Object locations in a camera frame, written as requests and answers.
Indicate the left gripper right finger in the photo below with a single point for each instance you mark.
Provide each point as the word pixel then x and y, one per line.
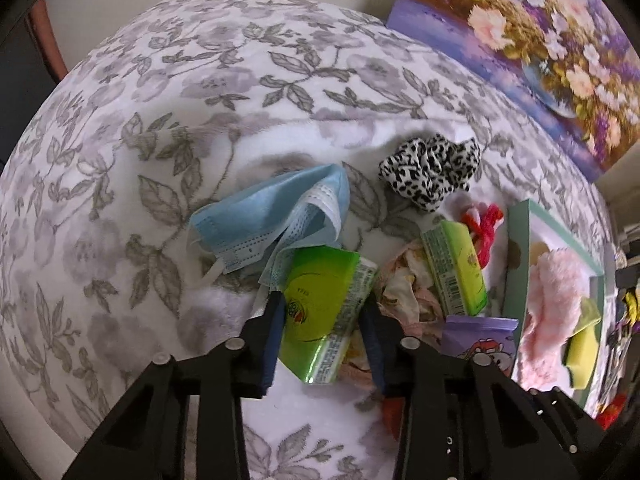
pixel 461 420

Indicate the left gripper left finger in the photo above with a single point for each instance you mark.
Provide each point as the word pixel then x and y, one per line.
pixel 144 435

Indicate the purple baby wipes pack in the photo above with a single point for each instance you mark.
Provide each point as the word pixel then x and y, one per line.
pixel 481 340

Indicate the yellow green sponge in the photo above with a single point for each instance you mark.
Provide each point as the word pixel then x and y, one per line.
pixel 581 357

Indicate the pink floral scrunchie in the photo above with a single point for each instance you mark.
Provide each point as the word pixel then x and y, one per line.
pixel 405 290

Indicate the green tissue pack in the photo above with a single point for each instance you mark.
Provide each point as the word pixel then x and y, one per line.
pixel 324 293
pixel 458 277

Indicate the pink white fluffy cloth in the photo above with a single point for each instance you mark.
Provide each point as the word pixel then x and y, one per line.
pixel 553 308

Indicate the leopard print scrunchie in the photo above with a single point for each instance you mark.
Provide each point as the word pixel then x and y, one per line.
pixel 426 171

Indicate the blue face mask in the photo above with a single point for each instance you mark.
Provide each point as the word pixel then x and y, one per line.
pixel 267 222

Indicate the red ring band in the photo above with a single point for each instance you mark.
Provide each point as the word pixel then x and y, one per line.
pixel 392 410

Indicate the lime green cloth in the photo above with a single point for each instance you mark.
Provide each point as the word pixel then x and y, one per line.
pixel 590 315

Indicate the teal white shallow tray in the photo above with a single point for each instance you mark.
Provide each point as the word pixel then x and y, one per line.
pixel 528 222

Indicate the grey floral blanket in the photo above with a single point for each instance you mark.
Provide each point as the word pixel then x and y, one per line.
pixel 193 101

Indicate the dark cabinet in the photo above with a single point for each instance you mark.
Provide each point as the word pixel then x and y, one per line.
pixel 31 67

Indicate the flower painting canvas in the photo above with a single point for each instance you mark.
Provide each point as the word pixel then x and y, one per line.
pixel 567 63

